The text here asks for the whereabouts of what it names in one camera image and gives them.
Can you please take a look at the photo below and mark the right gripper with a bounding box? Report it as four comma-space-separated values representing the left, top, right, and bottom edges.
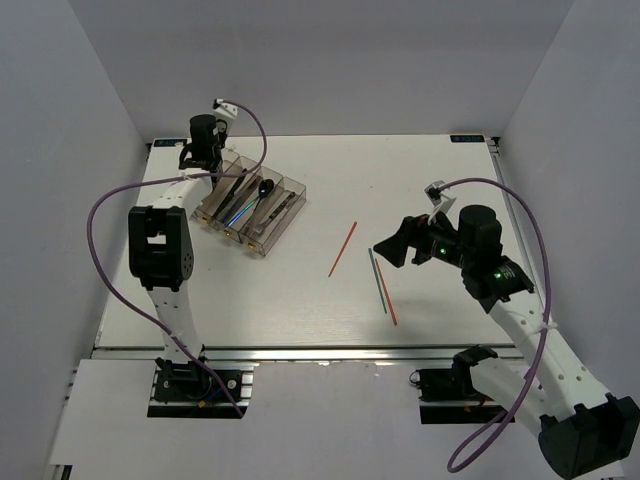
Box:
373, 206, 473, 269

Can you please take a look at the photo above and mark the orange chopstick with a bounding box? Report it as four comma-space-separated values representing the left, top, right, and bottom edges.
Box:
327, 221, 358, 278
374, 257, 398, 327

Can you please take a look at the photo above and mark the teal chopstick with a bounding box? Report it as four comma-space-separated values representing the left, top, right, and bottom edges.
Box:
209, 148, 222, 190
368, 248, 390, 314

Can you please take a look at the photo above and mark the blue iridescent knife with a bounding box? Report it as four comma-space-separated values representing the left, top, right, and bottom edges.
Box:
212, 174, 239, 219

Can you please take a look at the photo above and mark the black iridescent knife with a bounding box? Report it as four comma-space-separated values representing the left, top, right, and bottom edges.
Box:
213, 168, 247, 219

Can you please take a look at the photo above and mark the black spoon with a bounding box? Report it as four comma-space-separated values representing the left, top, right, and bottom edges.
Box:
247, 179, 275, 209

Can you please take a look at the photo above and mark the rainbow iridescent spoon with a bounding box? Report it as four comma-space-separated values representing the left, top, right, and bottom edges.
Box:
226, 195, 257, 228

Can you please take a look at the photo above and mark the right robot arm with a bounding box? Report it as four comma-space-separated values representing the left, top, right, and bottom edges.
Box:
373, 205, 639, 479

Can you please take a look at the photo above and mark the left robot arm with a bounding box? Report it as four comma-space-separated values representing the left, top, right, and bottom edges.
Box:
128, 108, 237, 399

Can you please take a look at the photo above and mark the clear acrylic utensil organizer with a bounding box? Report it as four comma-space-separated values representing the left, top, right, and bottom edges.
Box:
193, 149, 306, 257

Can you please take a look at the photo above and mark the blue label right corner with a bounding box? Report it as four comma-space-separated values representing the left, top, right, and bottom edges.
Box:
449, 134, 485, 143

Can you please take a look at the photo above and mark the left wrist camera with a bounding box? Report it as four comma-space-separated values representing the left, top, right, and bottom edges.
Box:
212, 99, 238, 133

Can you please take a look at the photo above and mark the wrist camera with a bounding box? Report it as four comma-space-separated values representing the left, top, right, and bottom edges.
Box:
424, 180, 456, 225
212, 99, 238, 133

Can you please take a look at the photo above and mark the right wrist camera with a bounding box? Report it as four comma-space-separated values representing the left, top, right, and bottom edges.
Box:
424, 180, 456, 225

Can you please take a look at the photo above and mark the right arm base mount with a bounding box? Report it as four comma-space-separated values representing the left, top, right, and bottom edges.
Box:
409, 368, 505, 425

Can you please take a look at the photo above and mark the aluminium table edge rail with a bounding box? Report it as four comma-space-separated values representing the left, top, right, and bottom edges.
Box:
91, 345, 523, 362

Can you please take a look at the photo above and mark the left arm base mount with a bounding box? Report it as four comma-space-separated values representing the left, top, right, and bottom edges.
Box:
147, 358, 253, 419

